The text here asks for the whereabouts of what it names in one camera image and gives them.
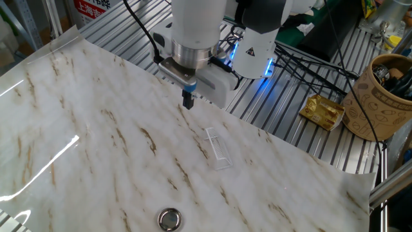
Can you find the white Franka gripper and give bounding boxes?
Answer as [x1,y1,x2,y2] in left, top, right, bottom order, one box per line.
[150,22,239,111]

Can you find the small round steel plate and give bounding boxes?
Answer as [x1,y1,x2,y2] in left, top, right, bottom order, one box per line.
[157,208,183,232]

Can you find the clear acrylic goal stand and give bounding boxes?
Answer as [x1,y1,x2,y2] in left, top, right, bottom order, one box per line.
[203,127,233,171]

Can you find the marble pattern table sheet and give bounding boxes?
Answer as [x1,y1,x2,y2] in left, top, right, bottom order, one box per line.
[0,25,377,232]

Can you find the green cutting mat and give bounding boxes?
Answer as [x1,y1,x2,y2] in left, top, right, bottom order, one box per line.
[275,0,342,49]

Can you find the gold foil snack packet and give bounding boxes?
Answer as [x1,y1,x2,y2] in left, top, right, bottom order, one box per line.
[299,94,346,131]

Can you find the red white printed sign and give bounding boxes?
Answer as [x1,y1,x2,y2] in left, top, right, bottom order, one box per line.
[73,0,112,21]

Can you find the crumpled white paper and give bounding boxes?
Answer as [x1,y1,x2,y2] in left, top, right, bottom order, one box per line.
[295,22,315,36]

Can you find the black rectangular block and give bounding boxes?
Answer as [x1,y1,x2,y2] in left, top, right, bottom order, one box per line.
[295,0,364,63]

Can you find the grey perforated shelf upright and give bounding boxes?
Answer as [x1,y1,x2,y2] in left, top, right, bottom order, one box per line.
[12,0,44,51]

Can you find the brown printed paper tub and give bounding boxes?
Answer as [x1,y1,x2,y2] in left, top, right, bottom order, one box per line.
[341,53,412,142]

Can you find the yellow snack bag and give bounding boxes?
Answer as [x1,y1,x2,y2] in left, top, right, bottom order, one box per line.
[362,0,377,19]

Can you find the small yellow object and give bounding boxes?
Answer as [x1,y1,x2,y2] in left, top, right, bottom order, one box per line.
[384,34,403,51]

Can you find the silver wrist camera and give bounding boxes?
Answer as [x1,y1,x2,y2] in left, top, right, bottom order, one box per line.
[157,57,198,95]

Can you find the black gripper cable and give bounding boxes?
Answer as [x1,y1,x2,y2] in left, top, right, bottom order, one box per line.
[211,56,243,90]

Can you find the black camera cable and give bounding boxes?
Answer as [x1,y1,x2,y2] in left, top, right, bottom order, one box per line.
[122,0,165,64]

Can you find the long thin black cable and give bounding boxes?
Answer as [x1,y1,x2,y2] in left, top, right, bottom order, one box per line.
[323,0,389,149]

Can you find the aluminium post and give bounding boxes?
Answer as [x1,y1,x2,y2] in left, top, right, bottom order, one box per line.
[43,0,64,39]

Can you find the black cable bundle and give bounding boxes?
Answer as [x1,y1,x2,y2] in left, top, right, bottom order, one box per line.
[275,41,361,97]

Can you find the aluminium frame bar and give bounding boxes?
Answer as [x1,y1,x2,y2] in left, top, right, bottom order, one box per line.
[369,162,412,209]

